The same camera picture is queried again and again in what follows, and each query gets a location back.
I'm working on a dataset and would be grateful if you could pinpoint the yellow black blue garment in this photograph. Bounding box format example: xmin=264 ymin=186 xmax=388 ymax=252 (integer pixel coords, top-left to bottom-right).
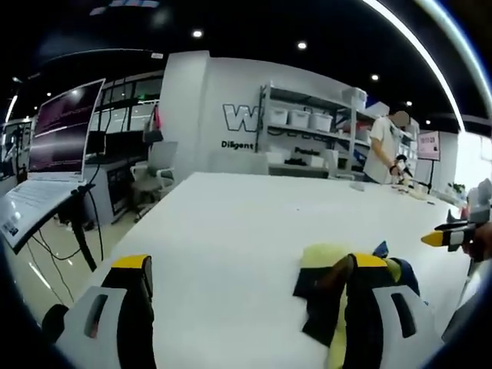
xmin=292 ymin=241 xmax=424 ymax=369

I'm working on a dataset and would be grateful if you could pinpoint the white storage bin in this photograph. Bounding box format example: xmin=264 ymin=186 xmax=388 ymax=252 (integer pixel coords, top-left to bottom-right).
xmin=288 ymin=109 xmax=311 ymax=128
xmin=268 ymin=107 xmax=290 ymax=125
xmin=309 ymin=111 xmax=334 ymax=131

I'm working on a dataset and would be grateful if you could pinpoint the open silver laptop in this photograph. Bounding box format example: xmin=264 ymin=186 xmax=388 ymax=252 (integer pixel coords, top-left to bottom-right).
xmin=0 ymin=78 xmax=107 ymax=255

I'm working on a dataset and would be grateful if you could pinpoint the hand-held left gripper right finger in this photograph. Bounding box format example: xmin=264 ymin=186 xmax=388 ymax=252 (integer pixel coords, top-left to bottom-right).
xmin=344 ymin=251 xmax=444 ymax=369

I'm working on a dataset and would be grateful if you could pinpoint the grey office chair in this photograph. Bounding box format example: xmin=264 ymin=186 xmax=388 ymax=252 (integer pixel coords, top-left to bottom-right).
xmin=129 ymin=140 xmax=180 ymax=223

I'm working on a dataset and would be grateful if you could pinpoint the person's right hand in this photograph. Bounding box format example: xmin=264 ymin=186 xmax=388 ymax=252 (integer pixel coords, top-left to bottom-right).
xmin=462 ymin=219 xmax=492 ymax=263

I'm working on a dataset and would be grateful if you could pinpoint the grey metal shelf rack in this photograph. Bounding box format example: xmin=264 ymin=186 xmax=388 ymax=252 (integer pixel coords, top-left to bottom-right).
xmin=258 ymin=81 xmax=382 ymax=178

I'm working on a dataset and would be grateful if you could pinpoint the black monitor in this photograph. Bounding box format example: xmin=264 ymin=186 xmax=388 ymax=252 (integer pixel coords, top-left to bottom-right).
xmin=85 ymin=130 xmax=107 ymax=157

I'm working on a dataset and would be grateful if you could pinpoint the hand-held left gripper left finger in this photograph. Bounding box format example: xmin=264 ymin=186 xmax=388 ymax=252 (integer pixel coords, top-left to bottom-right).
xmin=53 ymin=253 xmax=156 ymax=369

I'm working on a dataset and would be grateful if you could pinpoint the grey desk cabinet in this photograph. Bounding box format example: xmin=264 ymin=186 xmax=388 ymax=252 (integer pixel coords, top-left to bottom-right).
xmin=85 ymin=154 xmax=135 ymax=225

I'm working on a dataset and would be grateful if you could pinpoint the black cable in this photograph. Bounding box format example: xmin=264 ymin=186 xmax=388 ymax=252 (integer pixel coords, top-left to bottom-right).
xmin=87 ymin=111 xmax=116 ymax=263

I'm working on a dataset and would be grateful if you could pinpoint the sign screen on stand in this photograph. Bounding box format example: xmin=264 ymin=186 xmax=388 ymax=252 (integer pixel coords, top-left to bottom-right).
xmin=416 ymin=130 xmax=441 ymax=192

